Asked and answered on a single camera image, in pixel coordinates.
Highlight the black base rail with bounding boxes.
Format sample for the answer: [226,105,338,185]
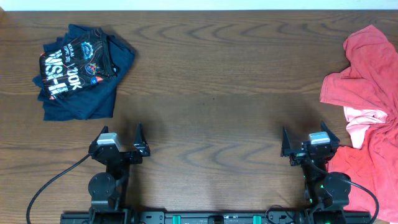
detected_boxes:
[60,211,373,224]

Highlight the black cable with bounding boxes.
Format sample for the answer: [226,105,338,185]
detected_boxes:
[306,144,380,224]
[25,152,93,224]

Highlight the red-orange t-shirt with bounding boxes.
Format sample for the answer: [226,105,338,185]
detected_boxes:
[320,26,397,223]

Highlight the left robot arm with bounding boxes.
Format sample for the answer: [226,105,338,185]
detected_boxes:
[86,124,150,224]

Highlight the pink t-shirt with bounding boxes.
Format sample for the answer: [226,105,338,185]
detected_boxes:
[343,106,387,149]

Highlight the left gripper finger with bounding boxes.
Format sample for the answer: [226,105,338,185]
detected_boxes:
[99,126,109,135]
[133,123,150,157]

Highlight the left black cable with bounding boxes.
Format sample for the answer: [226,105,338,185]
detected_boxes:
[25,152,93,224]

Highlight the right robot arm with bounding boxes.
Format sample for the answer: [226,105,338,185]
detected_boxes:
[280,122,351,223]

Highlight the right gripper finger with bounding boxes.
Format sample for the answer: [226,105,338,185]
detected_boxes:
[280,127,292,157]
[320,121,340,142]

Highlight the right black cable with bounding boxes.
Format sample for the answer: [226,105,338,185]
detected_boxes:
[306,144,380,224]

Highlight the navy folded t-shirt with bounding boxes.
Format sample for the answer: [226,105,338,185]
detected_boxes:
[32,24,135,121]

